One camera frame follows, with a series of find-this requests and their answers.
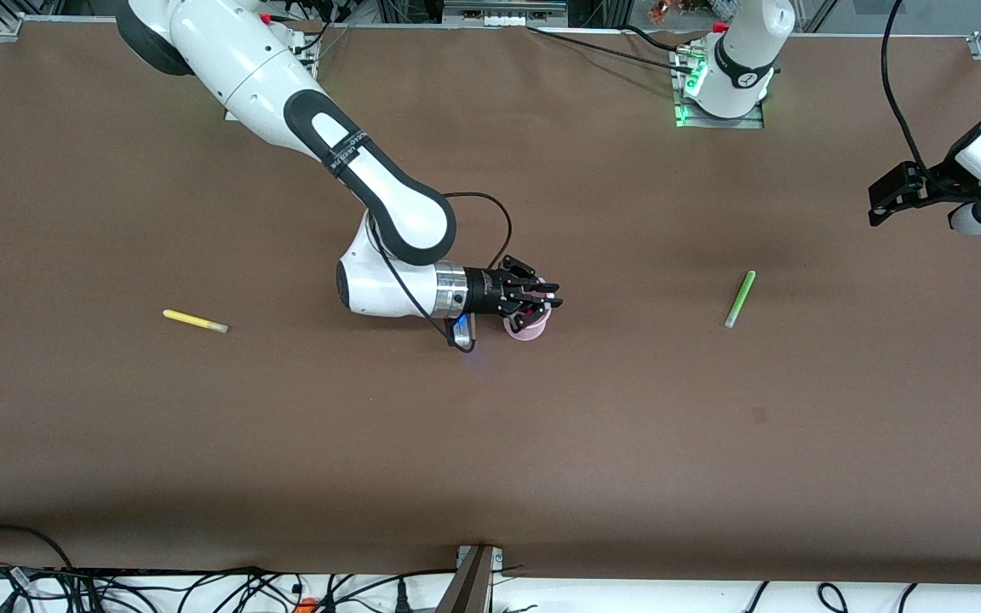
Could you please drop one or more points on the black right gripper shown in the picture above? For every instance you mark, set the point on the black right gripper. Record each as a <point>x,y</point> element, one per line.
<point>484,291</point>

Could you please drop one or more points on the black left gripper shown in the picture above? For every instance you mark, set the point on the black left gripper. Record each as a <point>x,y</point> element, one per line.
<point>938,185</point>

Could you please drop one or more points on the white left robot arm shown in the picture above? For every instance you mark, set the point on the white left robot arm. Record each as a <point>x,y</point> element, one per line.
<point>746,51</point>

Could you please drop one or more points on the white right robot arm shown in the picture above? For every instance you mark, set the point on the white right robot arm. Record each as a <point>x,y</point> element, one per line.
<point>235,60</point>

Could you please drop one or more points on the pink cup pen holder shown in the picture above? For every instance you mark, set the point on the pink cup pen holder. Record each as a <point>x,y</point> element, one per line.
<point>529,335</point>

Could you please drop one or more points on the green highlighter pen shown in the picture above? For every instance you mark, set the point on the green highlighter pen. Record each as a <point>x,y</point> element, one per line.
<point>740,300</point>

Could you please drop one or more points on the grey aluminium strut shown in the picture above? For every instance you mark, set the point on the grey aluminium strut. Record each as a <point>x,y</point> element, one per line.
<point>469,587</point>

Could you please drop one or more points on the yellow highlighter pen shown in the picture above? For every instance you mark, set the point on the yellow highlighter pen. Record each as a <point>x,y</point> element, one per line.
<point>192,320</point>

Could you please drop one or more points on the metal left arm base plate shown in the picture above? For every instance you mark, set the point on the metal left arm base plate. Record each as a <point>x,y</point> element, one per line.
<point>720,123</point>

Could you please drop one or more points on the metal table edge bracket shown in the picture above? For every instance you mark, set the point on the metal table edge bracket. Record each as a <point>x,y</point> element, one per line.
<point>495,555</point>

